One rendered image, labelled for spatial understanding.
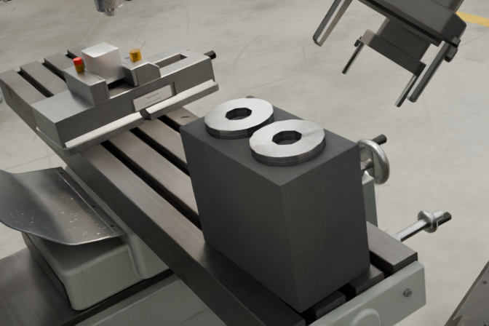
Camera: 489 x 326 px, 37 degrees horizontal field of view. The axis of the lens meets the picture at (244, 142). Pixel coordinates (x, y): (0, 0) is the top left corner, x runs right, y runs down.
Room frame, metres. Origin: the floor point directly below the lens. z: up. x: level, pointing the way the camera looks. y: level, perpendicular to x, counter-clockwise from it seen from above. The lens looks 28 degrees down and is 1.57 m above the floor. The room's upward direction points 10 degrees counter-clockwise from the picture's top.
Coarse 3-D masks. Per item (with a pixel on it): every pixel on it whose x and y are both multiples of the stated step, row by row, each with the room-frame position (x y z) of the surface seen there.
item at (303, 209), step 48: (192, 144) 0.85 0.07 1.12; (240, 144) 0.80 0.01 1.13; (288, 144) 0.78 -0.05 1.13; (336, 144) 0.75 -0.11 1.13; (240, 192) 0.76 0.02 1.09; (288, 192) 0.69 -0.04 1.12; (336, 192) 0.73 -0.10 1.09; (240, 240) 0.78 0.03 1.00; (288, 240) 0.69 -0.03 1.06; (336, 240) 0.72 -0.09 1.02; (288, 288) 0.70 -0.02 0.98; (336, 288) 0.72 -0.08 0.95
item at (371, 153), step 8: (384, 136) 1.51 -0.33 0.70; (360, 144) 1.51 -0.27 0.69; (368, 144) 1.48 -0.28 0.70; (376, 144) 1.48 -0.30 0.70; (360, 152) 1.52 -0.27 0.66; (368, 152) 1.49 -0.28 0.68; (376, 152) 1.46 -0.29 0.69; (384, 152) 1.46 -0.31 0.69; (360, 160) 1.52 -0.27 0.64; (368, 160) 1.48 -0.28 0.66; (376, 160) 1.47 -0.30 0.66; (384, 160) 1.45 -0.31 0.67; (368, 168) 1.47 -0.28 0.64; (376, 168) 1.47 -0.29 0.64; (384, 168) 1.44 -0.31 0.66; (376, 176) 1.48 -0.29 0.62; (384, 176) 1.44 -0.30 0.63; (376, 184) 1.47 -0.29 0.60
